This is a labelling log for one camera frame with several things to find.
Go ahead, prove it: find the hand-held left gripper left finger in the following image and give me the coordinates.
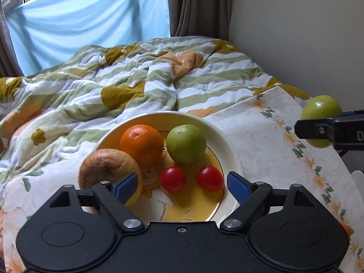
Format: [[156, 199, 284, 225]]
[[48, 172, 145, 232]]

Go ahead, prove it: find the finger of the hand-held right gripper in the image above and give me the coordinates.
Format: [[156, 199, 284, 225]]
[[340, 110, 364, 119], [295, 116, 336, 143]]

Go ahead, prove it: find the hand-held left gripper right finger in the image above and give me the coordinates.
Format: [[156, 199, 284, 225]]
[[219, 171, 316, 231]]

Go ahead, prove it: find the green apple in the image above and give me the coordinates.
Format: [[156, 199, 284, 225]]
[[301, 95, 342, 148], [166, 124, 207, 167]]

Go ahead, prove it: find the red cherry tomato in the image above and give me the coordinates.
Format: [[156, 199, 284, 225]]
[[196, 165, 224, 192], [161, 166, 187, 193]]

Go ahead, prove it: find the wrinkled yellow apple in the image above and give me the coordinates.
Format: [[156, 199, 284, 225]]
[[78, 149, 143, 208]]

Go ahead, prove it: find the large orange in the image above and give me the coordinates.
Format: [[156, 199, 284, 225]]
[[119, 124, 165, 168]]

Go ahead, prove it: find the cream bowl with yellow inside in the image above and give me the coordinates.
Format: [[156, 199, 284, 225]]
[[85, 111, 244, 224]]

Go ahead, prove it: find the floral white tablecloth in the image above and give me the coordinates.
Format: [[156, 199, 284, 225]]
[[0, 85, 357, 273]]

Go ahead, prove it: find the striped floral blanket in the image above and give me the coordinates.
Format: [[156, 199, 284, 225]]
[[0, 35, 312, 184]]

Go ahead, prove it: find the light blue window sheet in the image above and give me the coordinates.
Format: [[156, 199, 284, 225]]
[[4, 0, 171, 77]]

